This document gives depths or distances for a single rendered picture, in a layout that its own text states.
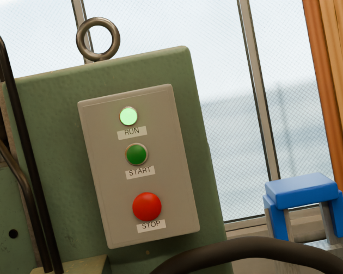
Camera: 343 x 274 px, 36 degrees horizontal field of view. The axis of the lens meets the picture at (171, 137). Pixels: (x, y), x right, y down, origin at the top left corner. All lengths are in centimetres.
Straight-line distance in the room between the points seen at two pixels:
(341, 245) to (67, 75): 99
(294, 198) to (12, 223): 83
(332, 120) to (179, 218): 140
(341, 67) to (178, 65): 133
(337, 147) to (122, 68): 140
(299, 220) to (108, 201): 162
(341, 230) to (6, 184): 96
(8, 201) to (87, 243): 12
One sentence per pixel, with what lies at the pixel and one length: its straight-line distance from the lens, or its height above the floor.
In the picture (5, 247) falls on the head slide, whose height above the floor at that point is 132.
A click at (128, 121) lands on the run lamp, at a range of 54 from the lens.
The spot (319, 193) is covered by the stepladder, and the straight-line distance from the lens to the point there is 136.
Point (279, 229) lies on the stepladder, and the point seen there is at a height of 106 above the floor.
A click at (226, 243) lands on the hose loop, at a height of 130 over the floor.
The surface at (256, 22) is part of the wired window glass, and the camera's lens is 207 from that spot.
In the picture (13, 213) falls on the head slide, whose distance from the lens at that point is 68.
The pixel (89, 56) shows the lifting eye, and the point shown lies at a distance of 71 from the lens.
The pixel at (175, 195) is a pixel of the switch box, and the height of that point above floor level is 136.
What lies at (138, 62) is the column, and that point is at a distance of 60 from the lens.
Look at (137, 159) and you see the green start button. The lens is 54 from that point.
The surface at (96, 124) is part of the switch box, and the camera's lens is 54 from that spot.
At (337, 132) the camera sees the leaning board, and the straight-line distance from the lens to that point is 192.
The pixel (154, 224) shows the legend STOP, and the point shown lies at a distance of 56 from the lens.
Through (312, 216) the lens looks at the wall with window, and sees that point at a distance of 216.
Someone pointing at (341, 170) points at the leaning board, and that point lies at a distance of 194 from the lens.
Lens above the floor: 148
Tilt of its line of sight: 6 degrees down
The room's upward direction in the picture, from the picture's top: 11 degrees counter-clockwise
